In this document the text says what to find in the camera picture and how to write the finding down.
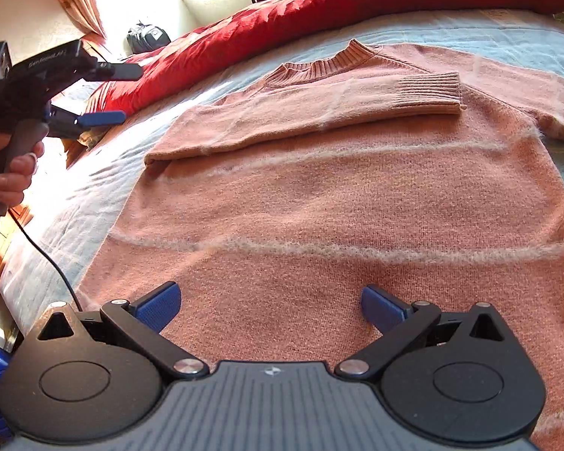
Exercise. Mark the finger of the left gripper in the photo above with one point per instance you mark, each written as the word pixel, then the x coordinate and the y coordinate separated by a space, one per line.
pixel 114 72
pixel 64 124

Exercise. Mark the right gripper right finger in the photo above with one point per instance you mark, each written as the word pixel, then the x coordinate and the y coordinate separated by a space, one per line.
pixel 450 378

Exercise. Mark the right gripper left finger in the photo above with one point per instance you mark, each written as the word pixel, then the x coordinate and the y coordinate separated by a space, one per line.
pixel 80 377

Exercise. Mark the orange knit sweater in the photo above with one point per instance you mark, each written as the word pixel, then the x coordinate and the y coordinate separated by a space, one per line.
pixel 420 169

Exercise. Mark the person's left hand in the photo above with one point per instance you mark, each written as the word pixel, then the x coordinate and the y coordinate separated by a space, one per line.
pixel 18 178

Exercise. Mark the beige pillow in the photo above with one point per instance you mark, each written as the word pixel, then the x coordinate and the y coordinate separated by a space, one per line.
pixel 75 148

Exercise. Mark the black backpack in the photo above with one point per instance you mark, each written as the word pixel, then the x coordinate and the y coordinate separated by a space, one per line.
pixel 144 38

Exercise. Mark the blue plaid bed sheet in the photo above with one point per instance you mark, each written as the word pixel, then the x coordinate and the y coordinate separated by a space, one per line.
pixel 74 208

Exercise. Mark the red duvet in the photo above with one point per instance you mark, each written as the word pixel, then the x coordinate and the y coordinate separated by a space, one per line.
pixel 256 29

